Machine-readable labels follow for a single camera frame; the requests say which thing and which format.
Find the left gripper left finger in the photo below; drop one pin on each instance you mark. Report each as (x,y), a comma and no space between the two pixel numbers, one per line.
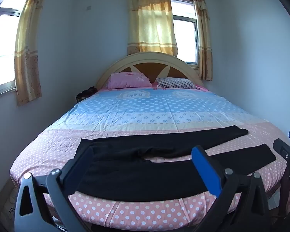
(31,210)

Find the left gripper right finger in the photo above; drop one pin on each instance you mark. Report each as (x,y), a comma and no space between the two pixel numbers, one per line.
(241,202)

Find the black pants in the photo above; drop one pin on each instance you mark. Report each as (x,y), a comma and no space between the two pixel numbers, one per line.
(148,168)

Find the polka dot bed sheet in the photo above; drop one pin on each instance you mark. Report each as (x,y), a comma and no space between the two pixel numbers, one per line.
(146,112)

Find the black item beside bed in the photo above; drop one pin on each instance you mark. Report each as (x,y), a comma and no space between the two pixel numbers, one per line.
(85,94)

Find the yellow left curtain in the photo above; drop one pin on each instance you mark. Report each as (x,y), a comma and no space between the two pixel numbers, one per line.
(27,80)

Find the yellow curtain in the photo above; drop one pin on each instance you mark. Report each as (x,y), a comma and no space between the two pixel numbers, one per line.
(151,27)
(27,80)
(205,58)

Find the yellow right curtain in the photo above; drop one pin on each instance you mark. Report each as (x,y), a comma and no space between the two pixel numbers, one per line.
(205,58)

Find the pink pillow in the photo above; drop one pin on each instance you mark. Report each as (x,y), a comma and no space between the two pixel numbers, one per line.
(123,80)

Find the striped patterned pillow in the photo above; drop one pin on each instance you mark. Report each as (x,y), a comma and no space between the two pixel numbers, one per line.
(176,83)

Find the wooden arched headboard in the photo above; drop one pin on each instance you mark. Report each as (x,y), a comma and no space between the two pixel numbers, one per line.
(153,65)

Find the yellow centre curtain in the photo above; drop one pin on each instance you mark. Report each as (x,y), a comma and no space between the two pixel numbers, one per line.
(151,27)

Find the back wall window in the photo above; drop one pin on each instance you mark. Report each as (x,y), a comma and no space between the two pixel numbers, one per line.
(185,29)

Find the wall window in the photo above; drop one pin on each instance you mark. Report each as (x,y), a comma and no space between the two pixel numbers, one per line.
(185,29)
(10,11)

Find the left wall window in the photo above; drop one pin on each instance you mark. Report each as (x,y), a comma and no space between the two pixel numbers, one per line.
(10,11)

